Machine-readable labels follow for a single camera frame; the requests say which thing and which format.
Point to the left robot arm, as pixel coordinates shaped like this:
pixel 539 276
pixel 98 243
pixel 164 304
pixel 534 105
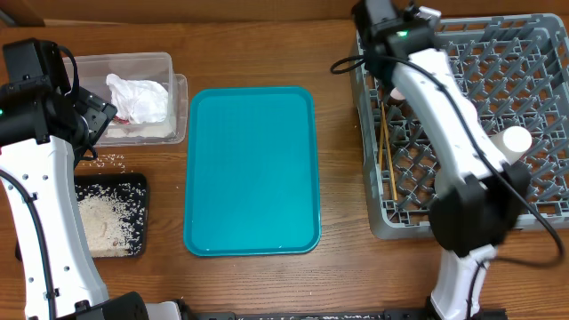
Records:
pixel 49 123

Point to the clear plastic waste bin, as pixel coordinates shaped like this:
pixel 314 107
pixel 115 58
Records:
pixel 92 72

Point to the grey plastic dish rack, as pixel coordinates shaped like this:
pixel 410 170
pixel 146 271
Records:
pixel 514 69

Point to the white paper cup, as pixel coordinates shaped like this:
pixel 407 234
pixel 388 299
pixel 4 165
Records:
pixel 513 142

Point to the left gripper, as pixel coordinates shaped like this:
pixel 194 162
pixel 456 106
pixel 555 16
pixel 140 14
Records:
pixel 98 111

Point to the black rectangular tray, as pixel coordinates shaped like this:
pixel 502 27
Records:
pixel 138 186

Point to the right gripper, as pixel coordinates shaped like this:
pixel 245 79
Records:
pixel 378 73

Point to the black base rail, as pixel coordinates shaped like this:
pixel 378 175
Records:
pixel 387 314

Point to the red snack wrapper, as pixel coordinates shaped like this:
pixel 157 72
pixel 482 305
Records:
pixel 118 120

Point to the large white dinner plate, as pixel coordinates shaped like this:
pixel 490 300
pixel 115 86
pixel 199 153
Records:
pixel 395 94

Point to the teal plastic serving tray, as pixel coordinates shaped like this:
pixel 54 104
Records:
pixel 252 185

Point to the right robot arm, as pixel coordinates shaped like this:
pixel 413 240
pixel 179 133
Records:
pixel 481 193

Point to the pile of rice in tray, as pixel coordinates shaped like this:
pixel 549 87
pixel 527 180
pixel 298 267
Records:
pixel 106 222

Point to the scattered rice grains on table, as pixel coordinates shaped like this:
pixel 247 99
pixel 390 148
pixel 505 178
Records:
pixel 105 163

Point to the white napkin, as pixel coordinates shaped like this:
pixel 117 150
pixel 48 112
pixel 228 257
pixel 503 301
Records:
pixel 116 131
pixel 138 101

